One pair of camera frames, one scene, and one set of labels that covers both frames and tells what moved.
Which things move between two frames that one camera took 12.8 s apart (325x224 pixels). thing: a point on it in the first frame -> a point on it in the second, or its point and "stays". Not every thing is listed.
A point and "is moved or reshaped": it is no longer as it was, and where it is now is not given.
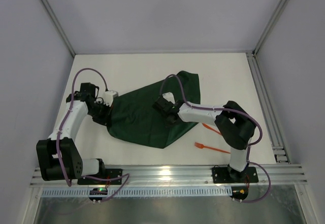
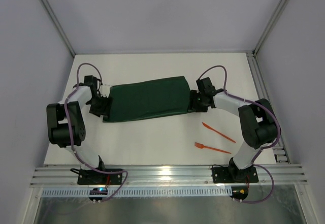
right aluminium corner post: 277,16 stays
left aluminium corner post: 50,11 stays
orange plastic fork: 199,146 stays
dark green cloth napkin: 133,118 is moved or reshaped
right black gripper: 160,104 -> 194,100
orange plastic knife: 211,128 stays
